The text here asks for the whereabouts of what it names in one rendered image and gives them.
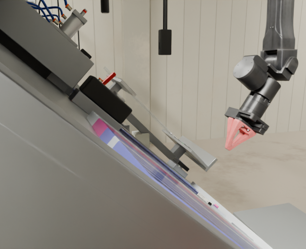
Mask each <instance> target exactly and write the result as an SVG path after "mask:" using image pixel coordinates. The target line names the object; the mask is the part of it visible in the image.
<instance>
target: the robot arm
mask: <svg viewBox="0 0 306 249"><path fill-rule="evenodd" d="M294 2H295V0H267V21H266V30H265V36H264V38H263V48H262V51H260V56H259V55H245V56H244V57H243V58H242V60H241V61H240V62H238V64H237V65H236V66H235V68H234V70H233V76H234V77H235V78H236V79H238V80H239V81H240V82H241V83H242V84H243V85H244V86H245V87H246V88H247V89H248V90H250V93H249V94H248V96H247V98H246V99H245V101H244V102H243V104H242V105H241V107H240V108H239V109H236V108H232V107H229V108H228V109H227V111H226V113H225V114H224V115H225V116H226V117H228V128H227V138H226V145H225V148H226V149H227V150H229V151H230V150H232V149H233V148H235V147H236V146H238V145H239V144H241V143H242V142H244V141H246V140H248V139H250V138H252V137H253V136H255V135H256V133H258V134H261V135H264V133H265V132H266V131H267V130H268V128H269V125H267V124H266V123H265V122H263V121H262V120H261V117H262V116H263V114H264V113H265V111H266V110H267V108H268V106H269V105H270V103H271V102H272V100H273V99H274V97H275V96H276V94H277V92H278V91H279V89H280V88H281V85H280V83H279V82H277V81H289V80H290V78H291V76H292V75H294V73H295V71H296V69H297V67H298V64H299V62H298V59H297V54H298V50H297V49H295V36H294V25H293V20H294ZM238 130H239V134H238V135H237V137H236V138H235V139H234V137H235V135H236V133H237V131H238ZM233 139H234V141H233Z"/></svg>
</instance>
